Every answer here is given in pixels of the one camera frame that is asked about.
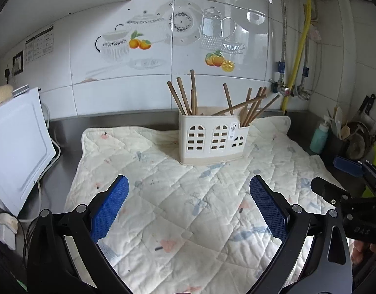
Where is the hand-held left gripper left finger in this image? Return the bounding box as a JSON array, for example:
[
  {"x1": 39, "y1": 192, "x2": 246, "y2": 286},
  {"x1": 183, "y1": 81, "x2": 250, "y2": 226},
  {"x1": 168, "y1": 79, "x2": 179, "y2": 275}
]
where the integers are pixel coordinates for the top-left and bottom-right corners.
[{"x1": 27, "y1": 174, "x2": 130, "y2": 294}]

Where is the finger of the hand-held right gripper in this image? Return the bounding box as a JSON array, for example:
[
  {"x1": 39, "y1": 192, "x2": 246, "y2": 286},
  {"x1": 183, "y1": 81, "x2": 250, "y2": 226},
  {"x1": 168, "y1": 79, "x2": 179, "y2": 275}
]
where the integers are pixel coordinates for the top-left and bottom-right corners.
[
  {"x1": 333, "y1": 156, "x2": 376, "y2": 187},
  {"x1": 311, "y1": 177, "x2": 351, "y2": 205}
]

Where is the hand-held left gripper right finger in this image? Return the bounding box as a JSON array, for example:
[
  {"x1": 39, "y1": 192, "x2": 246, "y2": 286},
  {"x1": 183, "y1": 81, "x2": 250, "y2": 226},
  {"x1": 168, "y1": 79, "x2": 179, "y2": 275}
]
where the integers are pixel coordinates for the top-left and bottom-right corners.
[{"x1": 249, "y1": 174, "x2": 352, "y2": 294}]

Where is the cream plastic chopstick holder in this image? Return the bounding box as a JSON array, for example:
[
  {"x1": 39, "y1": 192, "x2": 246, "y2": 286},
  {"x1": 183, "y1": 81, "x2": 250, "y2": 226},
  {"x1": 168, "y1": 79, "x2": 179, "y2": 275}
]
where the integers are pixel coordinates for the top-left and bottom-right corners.
[{"x1": 179, "y1": 111, "x2": 250, "y2": 165}]

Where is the bunch of wooden chopsticks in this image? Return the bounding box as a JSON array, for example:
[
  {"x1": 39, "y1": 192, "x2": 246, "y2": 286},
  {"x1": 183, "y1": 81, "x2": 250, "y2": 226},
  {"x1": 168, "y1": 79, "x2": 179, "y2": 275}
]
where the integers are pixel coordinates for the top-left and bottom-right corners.
[{"x1": 167, "y1": 69, "x2": 280, "y2": 127}]

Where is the person's right hand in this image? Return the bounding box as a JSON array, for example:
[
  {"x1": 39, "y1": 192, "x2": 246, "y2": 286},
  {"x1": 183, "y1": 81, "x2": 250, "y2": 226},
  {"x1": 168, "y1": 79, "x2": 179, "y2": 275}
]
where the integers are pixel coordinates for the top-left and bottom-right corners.
[{"x1": 351, "y1": 240, "x2": 374, "y2": 265}]

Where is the black utensil pot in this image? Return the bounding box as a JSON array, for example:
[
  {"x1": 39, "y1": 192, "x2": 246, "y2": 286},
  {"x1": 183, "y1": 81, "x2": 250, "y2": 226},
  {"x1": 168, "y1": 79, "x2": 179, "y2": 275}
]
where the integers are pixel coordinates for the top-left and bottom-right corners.
[{"x1": 326, "y1": 132, "x2": 349, "y2": 157}]

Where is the dark frying pan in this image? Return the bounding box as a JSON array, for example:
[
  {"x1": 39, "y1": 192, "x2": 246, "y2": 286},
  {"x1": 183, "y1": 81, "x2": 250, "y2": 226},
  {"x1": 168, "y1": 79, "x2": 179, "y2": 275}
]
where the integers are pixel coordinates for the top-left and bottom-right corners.
[{"x1": 346, "y1": 121, "x2": 372, "y2": 160}]

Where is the teal pump bottle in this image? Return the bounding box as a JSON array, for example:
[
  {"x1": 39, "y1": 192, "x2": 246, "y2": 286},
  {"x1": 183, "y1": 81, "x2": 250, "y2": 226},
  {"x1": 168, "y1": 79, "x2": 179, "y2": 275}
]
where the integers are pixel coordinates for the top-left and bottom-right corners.
[{"x1": 310, "y1": 116, "x2": 329, "y2": 154}]

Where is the white rice paddle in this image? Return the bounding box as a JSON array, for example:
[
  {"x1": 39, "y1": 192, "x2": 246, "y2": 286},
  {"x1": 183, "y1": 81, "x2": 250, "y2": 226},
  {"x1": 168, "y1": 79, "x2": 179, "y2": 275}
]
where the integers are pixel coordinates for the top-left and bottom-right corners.
[{"x1": 334, "y1": 107, "x2": 343, "y2": 138}]

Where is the cream quilted mat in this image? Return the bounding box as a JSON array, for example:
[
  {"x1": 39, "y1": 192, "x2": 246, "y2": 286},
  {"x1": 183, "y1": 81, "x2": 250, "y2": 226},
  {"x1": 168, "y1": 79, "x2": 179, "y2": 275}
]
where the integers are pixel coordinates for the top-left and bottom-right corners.
[{"x1": 64, "y1": 115, "x2": 348, "y2": 294}]

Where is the metal pipe valve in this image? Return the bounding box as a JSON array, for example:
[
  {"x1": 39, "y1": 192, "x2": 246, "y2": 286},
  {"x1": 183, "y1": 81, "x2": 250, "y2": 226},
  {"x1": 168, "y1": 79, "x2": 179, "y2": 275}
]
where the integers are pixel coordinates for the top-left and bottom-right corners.
[{"x1": 294, "y1": 86, "x2": 311, "y2": 100}]

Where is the metal valve red knob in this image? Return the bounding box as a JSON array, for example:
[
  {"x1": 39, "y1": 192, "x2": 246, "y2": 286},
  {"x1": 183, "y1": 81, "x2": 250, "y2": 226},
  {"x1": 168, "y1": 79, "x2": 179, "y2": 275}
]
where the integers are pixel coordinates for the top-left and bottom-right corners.
[{"x1": 269, "y1": 80, "x2": 291, "y2": 97}]

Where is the white plug adapter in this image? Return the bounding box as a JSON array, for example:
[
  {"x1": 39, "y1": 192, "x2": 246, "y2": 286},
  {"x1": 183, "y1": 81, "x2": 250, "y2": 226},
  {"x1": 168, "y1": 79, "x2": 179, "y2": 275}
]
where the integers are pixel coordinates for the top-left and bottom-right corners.
[{"x1": 0, "y1": 214, "x2": 19, "y2": 250}]

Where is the yellow gas pipe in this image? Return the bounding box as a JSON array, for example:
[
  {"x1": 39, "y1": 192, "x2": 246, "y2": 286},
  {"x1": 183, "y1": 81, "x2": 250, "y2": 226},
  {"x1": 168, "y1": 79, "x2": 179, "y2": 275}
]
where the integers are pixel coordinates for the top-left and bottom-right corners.
[{"x1": 281, "y1": 0, "x2": 312, "y2": 112}]

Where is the cream towel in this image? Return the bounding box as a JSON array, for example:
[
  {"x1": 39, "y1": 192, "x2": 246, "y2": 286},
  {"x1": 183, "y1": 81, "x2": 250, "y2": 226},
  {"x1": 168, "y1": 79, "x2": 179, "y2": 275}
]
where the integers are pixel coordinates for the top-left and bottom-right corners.
[{"x1": 0, "y1": 84, "x2": 14, "y2": 108}]

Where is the black handled knife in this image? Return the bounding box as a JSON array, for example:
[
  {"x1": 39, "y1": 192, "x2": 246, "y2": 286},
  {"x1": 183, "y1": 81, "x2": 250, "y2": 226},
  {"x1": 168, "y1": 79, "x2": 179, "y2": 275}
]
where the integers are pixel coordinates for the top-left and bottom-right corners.
[{"x1": 358, "y1": 94, "x2": 376, "y2": 117}]

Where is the white power adapter with cables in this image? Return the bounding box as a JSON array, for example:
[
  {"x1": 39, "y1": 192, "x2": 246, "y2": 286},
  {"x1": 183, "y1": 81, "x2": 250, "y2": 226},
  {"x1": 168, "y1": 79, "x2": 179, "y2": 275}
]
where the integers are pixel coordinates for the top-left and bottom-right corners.
[{"x1": 0, "y1": 211, "x2": 33, "y2": 261}]

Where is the metal flexible hose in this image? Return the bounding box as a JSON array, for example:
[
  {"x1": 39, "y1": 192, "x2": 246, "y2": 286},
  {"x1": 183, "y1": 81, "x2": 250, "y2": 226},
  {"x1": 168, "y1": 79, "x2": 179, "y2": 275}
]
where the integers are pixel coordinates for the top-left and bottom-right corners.
[
  {"x1": 272, "y1": 0, "x2": 287, "y2": 83},
  {"x1": 298, "y1": 6, "x2": 319, "y2": 89}
]

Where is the black wall socket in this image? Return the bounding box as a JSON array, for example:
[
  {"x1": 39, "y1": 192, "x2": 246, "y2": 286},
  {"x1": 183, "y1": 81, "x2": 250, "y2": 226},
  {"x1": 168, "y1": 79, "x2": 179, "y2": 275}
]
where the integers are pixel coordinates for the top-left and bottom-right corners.
[{"x1": 12, "y1": 50, "x2": 24, "y2": 75}]

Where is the wall instruction sticker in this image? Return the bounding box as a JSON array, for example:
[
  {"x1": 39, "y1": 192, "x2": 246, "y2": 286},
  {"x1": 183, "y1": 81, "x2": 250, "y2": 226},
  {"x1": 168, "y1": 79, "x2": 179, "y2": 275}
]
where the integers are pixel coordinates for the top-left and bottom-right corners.
[{"x1": 24, "y1": 24, "x2": 55, "y2": 65}]

